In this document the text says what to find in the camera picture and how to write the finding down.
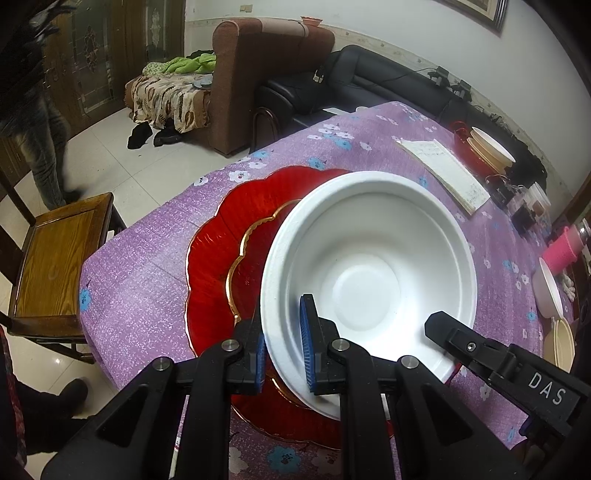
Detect cream plastic bowl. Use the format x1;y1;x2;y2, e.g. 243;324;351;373
543;318;575;373

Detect large red scalloped plate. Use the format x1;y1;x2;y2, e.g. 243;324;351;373
185;166;342;450

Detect white foam bowl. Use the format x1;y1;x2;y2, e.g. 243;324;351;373
259;171;478;419
532;258;564;319

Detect stacked cream bowls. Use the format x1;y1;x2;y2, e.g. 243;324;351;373
467;127;516;174

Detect red plate under bowls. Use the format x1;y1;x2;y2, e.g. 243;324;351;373
450;121;496;180

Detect purple floral tablecloth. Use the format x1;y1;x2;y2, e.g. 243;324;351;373
80;102;545;387

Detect pink ribbed cup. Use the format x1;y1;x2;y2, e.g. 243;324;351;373
542;225;585;276

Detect wooden chair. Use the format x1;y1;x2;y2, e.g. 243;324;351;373
1;176;126;364

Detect black shoes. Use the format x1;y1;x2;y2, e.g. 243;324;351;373
127;119;182;150

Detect patterned blanket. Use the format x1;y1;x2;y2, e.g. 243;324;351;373
124;74;212;134

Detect person in jeans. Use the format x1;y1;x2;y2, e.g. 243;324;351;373
1;1;82;210

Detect black leather sofa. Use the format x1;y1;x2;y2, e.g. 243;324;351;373
250;45;548;188

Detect green jacket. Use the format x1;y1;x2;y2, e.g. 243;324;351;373
142;52;217;76

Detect dark wooden door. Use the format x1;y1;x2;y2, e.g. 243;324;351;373
44;0;185;136

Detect brown armchair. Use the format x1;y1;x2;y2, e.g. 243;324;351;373
189;17;335;156

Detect framed wall painting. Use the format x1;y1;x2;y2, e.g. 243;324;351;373
437;0;509;34

